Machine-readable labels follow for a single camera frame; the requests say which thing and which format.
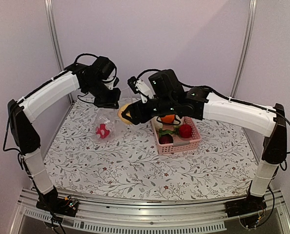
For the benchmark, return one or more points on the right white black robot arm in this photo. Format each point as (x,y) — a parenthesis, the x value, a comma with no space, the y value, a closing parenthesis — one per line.
(167,95)

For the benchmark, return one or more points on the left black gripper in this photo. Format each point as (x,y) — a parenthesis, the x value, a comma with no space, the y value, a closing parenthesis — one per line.
(112,103)

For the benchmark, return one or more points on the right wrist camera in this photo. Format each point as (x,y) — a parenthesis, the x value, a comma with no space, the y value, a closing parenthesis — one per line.
(138,86)

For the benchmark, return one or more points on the right aluminium vertical post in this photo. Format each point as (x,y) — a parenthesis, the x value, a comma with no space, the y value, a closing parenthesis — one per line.
(245,47)

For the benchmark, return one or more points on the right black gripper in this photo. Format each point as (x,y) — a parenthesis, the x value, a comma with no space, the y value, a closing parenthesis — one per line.
(135,111)

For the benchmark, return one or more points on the left aluminium vertical post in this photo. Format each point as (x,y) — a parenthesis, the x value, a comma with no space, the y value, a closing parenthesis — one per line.
(53,33)

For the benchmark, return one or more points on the floral patterned table mat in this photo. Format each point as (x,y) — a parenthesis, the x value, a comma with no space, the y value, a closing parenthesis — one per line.
(130,166)

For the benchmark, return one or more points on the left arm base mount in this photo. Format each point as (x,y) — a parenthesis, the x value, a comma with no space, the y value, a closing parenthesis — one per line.
(66,206)

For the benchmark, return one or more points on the aluminium vertical post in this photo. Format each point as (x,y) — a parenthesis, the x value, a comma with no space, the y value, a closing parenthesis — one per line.
(245,47)
(53,33)

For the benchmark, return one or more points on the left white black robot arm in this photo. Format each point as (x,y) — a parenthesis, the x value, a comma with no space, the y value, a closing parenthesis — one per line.
(99,79)

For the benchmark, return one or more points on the orange tangerine toy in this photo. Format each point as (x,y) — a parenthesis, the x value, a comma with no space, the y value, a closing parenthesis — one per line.
(168,119)

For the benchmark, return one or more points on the white radish toy left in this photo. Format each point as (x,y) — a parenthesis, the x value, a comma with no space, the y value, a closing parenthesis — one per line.
(157,123)

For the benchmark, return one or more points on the red apple toy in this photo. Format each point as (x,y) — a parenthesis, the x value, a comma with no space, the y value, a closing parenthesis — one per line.
(185,131)

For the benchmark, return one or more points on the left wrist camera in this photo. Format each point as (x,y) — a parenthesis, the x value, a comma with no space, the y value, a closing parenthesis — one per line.
(111,82)

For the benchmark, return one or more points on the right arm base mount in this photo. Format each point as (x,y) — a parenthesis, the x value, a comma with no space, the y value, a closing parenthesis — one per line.
(250,209)

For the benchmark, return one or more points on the clear zip top bag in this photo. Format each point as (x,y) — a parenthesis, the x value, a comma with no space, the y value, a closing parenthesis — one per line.
(111,119)

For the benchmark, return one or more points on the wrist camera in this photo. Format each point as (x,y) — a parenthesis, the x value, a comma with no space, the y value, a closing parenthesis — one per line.
(138,86)
(111,82)

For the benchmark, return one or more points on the aluminium front rail frame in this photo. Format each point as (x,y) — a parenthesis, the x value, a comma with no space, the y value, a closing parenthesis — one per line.
(108,215)

